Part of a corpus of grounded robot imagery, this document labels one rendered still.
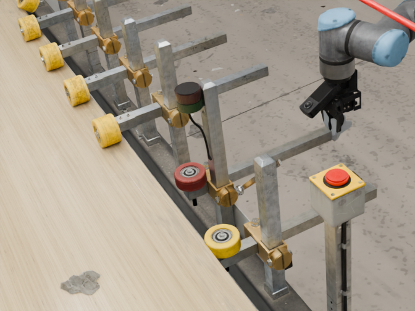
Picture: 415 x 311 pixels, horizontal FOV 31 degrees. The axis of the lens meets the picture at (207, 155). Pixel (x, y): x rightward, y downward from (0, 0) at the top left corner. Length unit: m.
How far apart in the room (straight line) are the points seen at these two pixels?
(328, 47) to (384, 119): 1.72
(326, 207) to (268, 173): 0.29
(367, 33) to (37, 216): 0.90
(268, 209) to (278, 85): 2.28
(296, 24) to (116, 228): 2.85
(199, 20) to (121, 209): 2.89
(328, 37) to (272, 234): 0.51
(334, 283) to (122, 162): 0.73
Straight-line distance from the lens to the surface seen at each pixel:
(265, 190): 1.56
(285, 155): 1.96
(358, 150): 3.36
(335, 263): 1.39
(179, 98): 1.66
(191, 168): 1.86
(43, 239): 1.77
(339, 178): 1.27
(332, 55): 1.87
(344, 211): 1.29
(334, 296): 1.46
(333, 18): 1.84
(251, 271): 1.86
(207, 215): 2.02
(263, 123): 3.56
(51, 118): 2.18
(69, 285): 1.63
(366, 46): 1.80
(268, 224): 1.62
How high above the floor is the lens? 2.04
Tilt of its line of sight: 37 degrees down
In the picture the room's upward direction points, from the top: 9 degrees counter-clockwise
